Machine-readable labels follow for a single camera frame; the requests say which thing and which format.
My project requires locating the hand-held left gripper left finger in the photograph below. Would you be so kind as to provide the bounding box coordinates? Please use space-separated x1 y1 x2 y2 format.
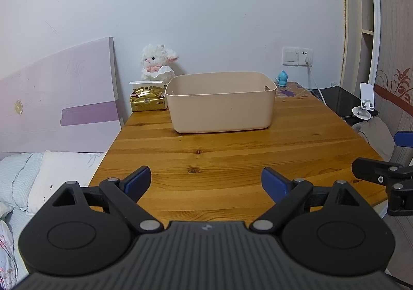
52 166 163 234

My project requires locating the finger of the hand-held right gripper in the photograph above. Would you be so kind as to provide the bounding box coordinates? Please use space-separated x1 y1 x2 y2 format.
352 158 413 185
394 131 413 148

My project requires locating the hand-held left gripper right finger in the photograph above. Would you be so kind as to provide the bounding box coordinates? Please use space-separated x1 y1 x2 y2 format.
251 166 362 234

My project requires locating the beige plastic storage bin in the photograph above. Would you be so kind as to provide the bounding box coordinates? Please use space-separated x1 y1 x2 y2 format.
164 71 277 134

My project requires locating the grey cloth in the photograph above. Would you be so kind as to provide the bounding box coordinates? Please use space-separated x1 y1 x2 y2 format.
352 117 396 161

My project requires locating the white phone stand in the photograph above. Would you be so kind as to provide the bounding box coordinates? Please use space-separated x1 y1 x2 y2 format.
353 82 379 120

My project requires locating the white pillow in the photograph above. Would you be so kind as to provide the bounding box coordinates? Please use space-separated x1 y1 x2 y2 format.
27 150 107 215

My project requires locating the black side table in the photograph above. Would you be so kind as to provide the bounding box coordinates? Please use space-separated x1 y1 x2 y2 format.
311 85 379 126

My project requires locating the gold foil packet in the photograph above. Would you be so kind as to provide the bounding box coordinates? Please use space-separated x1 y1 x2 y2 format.
130 85 169 112

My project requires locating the purple floral table mat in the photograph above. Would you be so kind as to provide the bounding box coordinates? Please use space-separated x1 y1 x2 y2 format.
274 82 312 99

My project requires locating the white flat box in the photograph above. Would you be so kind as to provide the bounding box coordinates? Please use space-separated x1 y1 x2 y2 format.
129 80 168 87

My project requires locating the cream wardrobe with shelf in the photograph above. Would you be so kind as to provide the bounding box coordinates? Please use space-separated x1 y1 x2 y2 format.
340 0 413 161

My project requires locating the purple bed headboard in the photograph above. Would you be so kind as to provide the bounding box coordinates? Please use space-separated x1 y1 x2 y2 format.
0 36 125 153

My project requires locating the white plush lamb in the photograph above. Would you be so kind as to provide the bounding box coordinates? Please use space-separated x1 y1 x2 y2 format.
140 44 179 81

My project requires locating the light blue checked quilt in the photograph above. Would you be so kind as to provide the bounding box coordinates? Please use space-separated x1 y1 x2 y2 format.
0 153 44 211

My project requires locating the floral bed sheet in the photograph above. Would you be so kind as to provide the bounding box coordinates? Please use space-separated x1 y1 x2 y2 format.
0 209 39 287

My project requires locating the black cable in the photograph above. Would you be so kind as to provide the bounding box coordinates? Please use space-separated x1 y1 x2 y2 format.
385 272 407 287

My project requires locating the white plug with cable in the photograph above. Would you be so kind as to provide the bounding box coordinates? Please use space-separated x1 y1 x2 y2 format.
305 57 326 104

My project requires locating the white wall switch socket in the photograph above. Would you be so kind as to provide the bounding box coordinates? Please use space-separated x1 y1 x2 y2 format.
282 46 314 67

